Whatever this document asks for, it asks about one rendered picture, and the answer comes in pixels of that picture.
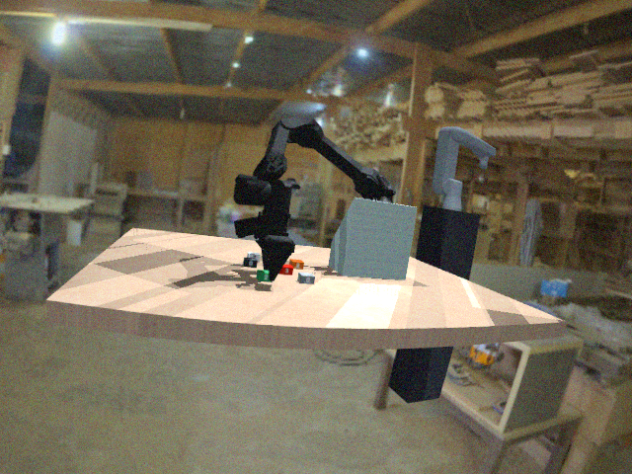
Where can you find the orange block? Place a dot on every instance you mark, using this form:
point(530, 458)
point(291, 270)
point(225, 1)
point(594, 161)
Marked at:
point(296, 264)

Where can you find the red block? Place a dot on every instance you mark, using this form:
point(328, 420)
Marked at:
point(286, 270)

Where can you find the green block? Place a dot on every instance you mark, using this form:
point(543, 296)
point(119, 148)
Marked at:
point(263, 275)

